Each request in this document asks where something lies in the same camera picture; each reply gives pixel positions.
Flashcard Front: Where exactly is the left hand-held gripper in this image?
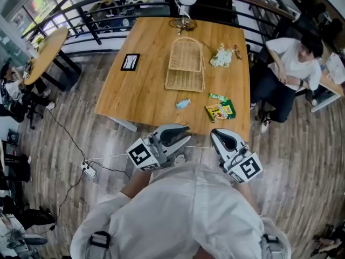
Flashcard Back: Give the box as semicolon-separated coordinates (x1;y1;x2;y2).
126;124;192;172

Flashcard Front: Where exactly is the white desk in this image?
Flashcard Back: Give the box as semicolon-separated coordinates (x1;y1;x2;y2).
309;52;345;113

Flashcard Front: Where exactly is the black picture frame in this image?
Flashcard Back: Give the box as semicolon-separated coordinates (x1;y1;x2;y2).
120;53;141;72

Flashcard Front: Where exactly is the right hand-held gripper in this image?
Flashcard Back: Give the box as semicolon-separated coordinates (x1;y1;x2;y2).
210;128;264;185

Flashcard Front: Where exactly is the black floor cable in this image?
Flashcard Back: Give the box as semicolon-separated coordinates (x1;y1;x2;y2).
40;108;132;233

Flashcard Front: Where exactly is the black bag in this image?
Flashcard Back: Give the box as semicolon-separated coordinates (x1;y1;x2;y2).
16;206;57;230

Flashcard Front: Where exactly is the person's right forearm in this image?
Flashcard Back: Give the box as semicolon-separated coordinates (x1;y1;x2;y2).
232;181;261;216

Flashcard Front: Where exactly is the wicker basket container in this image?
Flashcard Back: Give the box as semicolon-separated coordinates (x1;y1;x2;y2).
164;36;206;93

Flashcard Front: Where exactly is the white power strip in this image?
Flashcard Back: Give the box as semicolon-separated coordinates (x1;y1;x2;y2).
80;160;97;179

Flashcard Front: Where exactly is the grey shoulder strap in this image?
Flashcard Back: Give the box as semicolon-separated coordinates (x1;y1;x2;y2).
260;233;287;259
87;230;112;259

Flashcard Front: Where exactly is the small green candy packet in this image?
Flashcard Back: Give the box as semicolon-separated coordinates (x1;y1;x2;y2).
209;92;228;103

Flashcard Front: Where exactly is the person's white shirt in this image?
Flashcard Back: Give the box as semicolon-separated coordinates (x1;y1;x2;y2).
70;160;292;259

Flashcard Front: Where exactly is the small blue white bottle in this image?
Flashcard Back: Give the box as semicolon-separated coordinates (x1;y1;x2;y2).
176;98;192;111

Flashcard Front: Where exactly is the yellow snack packet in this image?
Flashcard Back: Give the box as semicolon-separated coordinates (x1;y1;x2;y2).
205;103;230;124

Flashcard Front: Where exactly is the person's left forearm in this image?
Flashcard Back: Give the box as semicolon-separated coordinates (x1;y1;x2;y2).
119;168;152;200

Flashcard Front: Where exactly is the round wooden side table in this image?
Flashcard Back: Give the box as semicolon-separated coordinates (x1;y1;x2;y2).
23;26;82;92

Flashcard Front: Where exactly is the white flower bouquet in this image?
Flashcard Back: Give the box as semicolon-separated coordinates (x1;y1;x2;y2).
210;42;234;69

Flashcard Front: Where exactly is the green snack packet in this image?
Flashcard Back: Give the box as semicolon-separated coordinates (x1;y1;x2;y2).
221;99;237;119

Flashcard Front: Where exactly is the black metal railing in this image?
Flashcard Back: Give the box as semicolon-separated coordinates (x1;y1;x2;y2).
20;0;297;57

